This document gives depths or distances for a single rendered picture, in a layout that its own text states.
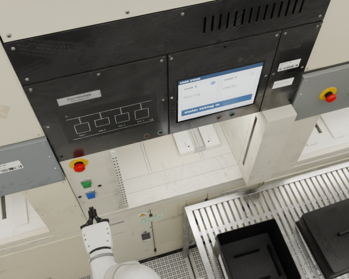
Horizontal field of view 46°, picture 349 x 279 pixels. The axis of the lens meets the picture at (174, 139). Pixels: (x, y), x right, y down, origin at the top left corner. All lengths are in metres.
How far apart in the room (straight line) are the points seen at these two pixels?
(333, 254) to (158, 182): 0.84
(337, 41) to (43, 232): 1.44
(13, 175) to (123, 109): 0.45
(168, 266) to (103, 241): 1.27
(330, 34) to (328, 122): 0.93
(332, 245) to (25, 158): 1.34
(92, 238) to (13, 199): 0.67
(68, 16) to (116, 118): 0.43
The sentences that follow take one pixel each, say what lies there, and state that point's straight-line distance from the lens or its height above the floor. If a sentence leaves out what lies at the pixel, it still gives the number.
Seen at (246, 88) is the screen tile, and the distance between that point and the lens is 1.42.
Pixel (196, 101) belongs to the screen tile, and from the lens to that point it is 1.37.
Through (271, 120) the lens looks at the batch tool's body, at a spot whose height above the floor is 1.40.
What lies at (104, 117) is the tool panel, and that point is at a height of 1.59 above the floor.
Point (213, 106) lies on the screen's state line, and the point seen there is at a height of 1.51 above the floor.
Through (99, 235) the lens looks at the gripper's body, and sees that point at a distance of 1.52.
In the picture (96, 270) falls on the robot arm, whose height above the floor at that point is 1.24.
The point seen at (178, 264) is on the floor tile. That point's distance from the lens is 2.74.
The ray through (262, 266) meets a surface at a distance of 1.98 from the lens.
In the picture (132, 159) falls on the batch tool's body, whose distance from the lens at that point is 2.05.
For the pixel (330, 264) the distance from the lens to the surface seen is 1.96.
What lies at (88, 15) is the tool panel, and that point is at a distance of 1.03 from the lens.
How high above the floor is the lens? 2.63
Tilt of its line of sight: 57 degrees down
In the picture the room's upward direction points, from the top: straight up
